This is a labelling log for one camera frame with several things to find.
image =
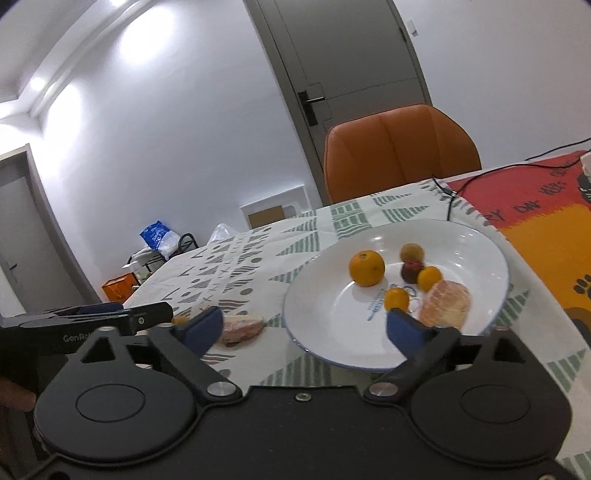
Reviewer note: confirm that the small green-brown fruit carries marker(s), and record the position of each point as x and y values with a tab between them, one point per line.
412	252

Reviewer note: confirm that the person's left hand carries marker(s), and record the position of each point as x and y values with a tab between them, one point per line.
16	397

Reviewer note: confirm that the orange leather chair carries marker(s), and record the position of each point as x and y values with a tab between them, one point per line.
395	148

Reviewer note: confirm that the orange paper bag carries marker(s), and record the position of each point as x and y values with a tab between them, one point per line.
119	289

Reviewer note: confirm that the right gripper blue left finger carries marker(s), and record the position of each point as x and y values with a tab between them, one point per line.
181	348

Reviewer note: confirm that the blue plastic bag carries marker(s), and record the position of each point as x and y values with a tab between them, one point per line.
160	238

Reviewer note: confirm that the white light switch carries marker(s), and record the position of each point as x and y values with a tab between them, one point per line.
412	28

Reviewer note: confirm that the small tangerine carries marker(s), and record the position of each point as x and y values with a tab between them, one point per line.
428	278
397	298

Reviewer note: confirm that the clear plastic bag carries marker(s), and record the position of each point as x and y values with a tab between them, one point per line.
221	233

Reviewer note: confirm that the red orange cartoon mat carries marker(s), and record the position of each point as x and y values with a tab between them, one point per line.
544	211

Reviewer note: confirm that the white power adapter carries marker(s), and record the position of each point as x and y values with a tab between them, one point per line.
586	165

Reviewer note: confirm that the peeled pomelo segment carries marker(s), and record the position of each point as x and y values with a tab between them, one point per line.
239	328
446	304

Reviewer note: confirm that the black door handle lock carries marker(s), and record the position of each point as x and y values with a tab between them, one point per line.
308	98

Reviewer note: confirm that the peeled pomelo segment back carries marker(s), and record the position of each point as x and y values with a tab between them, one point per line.
239	328

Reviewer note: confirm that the white ceramic plate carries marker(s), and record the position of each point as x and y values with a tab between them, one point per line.
339	322

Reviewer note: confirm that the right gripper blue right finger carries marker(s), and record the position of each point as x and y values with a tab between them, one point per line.
428	352

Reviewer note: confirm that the green-brown round fruit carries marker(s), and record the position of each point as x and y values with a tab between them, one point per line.
180	320

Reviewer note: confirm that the grey door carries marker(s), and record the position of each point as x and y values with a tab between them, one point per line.
360	51
38	269

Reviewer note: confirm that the small red apple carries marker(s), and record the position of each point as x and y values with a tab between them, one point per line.
411	270

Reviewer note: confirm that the large orange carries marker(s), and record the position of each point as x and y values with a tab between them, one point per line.
367	268

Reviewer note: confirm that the peeled pomelo segment front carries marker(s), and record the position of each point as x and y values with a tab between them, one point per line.
446	304

